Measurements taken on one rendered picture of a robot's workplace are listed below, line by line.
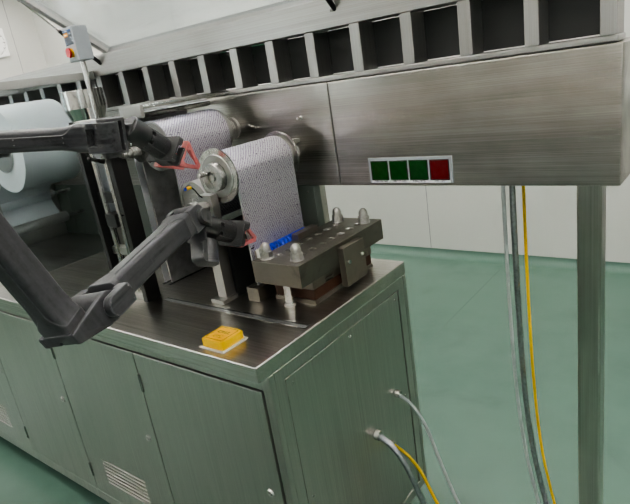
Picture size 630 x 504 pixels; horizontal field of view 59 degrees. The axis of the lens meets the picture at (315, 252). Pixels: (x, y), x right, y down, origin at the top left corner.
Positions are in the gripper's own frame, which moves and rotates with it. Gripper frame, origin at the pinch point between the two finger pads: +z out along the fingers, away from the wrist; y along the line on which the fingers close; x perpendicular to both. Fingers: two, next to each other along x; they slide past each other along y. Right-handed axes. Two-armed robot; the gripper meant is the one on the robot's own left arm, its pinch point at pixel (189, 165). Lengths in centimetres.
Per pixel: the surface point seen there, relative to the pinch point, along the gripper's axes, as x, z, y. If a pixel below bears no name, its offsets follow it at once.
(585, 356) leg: -16, 87, 81
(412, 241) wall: 82, 286, -92
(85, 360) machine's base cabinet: -56, 22, -47
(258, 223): -6.6, 21.9, 7.9
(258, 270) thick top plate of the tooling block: -19.8, 21.4, 13.6
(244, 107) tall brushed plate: 33.5, 24.6, -16.5
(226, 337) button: -39.2, 10.7, 20.2
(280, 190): 5.4, 26.3, 7.8
